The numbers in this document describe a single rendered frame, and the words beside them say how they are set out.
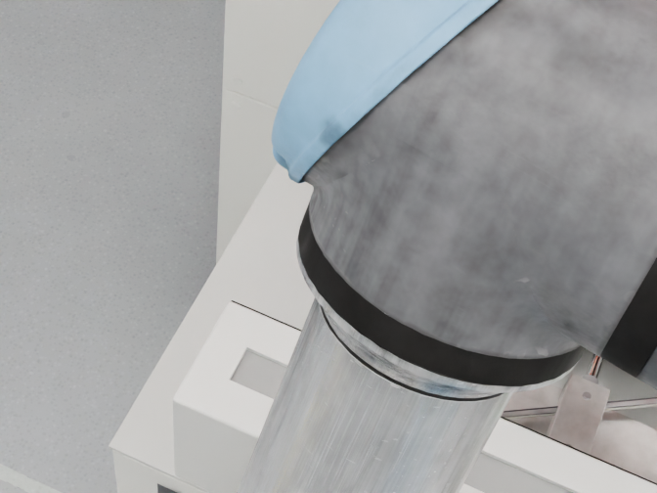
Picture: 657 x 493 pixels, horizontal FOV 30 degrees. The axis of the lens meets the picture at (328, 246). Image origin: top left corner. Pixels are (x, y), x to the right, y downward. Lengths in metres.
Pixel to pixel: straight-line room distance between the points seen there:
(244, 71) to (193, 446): 0.75
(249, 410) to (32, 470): 1.06
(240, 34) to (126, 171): 0.70
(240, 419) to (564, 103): 0.56
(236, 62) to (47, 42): 0.87
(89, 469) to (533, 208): 1.59
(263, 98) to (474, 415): 1.19
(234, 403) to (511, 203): 0.54
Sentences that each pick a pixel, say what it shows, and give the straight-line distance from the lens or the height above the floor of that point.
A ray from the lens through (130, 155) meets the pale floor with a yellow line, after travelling 2.23.
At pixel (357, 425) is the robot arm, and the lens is 0.46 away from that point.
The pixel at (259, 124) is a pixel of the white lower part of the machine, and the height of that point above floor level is 0.47.
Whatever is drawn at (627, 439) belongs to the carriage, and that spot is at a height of 0.88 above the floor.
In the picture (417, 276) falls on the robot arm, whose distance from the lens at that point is 0.40.
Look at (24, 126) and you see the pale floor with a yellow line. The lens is 2.28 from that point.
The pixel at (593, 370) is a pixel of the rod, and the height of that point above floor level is 0.90.
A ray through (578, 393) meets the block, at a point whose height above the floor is 0.91.
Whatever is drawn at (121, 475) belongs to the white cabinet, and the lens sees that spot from 1.08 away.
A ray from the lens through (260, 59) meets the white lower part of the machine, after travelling 1.57.
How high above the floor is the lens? 1.76
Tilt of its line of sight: 56 degrees down
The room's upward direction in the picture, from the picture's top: 10 degrees clockwise
